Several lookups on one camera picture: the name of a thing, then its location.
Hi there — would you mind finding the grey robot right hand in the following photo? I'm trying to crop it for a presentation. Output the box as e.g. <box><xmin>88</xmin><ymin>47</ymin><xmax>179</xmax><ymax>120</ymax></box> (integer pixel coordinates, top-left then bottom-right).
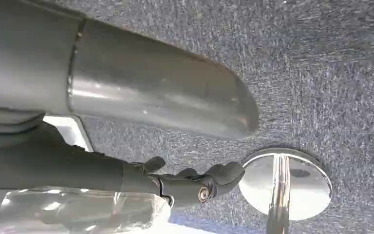
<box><xmin>0</xmin><ymin>0</ymin><xmax>260</xmax><ymax>208</ymax></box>

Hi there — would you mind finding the white flat panel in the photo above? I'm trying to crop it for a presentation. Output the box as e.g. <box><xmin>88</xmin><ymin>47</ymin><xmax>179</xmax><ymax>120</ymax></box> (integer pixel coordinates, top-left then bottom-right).
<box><xmin>43</xmin><ymin>115</ymin><xmax>94</xmax><ymax>153</ymax></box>

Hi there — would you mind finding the clear plastic wrap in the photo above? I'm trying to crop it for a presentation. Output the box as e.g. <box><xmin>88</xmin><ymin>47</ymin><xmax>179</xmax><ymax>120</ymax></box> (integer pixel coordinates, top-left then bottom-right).
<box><xmin>0</xmin><ymin>180</ymin><xmax>172</xmax><ymax>234</ymax></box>

